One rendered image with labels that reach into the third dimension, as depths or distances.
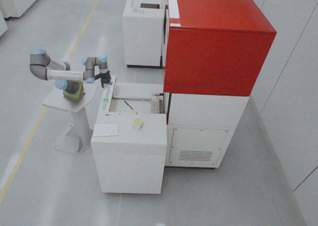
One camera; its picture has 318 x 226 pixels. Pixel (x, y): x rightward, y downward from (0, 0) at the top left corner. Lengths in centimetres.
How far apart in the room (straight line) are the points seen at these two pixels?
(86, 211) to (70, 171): 54
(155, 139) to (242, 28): 106
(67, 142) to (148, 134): 153
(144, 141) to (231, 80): 87
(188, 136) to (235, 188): 93
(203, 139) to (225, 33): 118
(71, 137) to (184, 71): 195
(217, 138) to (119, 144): 105
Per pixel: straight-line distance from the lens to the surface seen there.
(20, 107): 400
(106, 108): 226
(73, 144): 325
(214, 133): 246
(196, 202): 283
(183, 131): 239
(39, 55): 207
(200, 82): 197
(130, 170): 232
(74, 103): 257
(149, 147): 200
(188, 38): 174
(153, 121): 211
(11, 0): 638
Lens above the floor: 253
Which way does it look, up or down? 44 degrees down
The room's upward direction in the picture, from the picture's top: 5 degrees clockwise
